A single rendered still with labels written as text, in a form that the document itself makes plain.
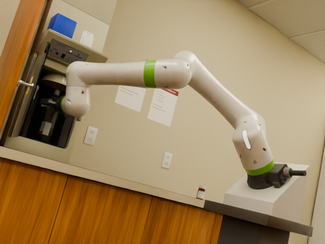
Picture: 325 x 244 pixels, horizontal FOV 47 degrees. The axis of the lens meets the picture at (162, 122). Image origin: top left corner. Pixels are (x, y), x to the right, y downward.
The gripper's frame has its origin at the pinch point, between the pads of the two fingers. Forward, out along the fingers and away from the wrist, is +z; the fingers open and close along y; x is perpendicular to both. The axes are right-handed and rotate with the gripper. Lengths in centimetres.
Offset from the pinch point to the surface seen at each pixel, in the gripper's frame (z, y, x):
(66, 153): -6.9, -11.8, 20.9
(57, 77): -3.5, 3.4, -14.1
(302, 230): -96, -82, 27
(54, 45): -13.8, 11.9, -25.8
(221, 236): -74, -62, 38
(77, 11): -5.8, 4.6, -49.4
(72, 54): -13.1, 2.5, -25.3
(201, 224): -33, -86, 38
